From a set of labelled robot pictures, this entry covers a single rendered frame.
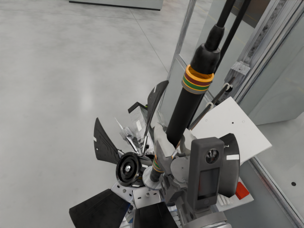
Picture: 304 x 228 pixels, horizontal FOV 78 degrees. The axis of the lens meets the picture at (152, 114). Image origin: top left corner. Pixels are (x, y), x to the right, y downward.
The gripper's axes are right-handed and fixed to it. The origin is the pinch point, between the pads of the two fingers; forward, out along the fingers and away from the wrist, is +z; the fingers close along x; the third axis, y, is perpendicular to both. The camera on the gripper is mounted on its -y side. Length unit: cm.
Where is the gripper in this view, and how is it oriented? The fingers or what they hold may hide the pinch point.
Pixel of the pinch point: (168, 124)
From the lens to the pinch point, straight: 41.3
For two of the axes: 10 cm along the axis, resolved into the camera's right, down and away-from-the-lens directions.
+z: -2.7, -7.3, 6.3
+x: 9.5, -0.8, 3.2
